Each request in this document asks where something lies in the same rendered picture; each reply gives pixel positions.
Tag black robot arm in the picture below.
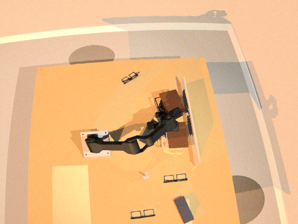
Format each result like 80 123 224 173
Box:
85 107 183 155

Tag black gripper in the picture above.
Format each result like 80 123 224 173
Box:
147 121 179 133

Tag black-framed clear glasses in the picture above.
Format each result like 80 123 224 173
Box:
131 209 156 219

